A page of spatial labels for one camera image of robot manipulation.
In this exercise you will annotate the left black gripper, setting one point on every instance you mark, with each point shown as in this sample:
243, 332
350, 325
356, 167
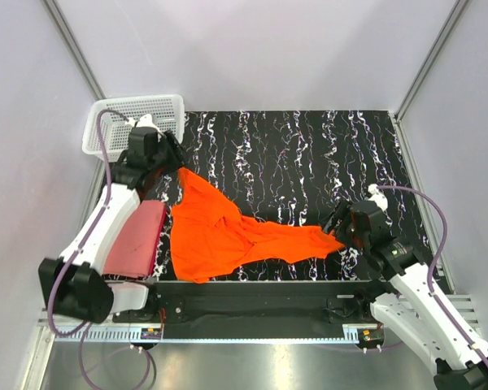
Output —
169, 142

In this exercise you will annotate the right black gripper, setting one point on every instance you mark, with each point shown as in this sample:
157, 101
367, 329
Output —
341, 211

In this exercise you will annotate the orange t shirt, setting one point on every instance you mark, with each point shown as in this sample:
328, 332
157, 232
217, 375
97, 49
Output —
211, 237

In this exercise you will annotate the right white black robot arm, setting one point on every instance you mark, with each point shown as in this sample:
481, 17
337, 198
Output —
407, 300

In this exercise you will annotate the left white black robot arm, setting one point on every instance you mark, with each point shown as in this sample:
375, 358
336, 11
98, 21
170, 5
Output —
98, 273

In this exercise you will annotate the white plastic perforated basket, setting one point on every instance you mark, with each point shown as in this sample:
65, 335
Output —
110, 121

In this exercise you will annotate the black marbled table mat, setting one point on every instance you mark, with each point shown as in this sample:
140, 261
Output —
291, 166

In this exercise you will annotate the folded pink t shirt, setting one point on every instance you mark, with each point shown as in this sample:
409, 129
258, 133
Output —
133, 252

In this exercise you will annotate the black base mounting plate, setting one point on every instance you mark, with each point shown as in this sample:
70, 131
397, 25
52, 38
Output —
269, 305

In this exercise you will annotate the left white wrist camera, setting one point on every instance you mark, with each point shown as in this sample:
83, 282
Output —
146, 121

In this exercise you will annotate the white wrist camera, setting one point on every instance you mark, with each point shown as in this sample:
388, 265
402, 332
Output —
146, 121
378, 197

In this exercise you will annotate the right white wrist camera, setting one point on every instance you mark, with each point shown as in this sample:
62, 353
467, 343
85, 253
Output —
378, 197

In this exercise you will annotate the left aluminium frame post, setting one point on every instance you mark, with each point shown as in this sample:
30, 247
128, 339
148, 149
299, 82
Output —
69, 39

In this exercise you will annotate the aluminium frame post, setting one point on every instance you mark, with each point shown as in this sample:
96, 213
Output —
69, 39
454, 16

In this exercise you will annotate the slotted cable duct rail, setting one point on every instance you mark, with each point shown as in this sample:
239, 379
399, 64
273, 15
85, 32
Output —
174, 334

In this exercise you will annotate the right aluminium frame post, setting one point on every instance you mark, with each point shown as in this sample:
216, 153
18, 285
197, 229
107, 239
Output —
454, 16

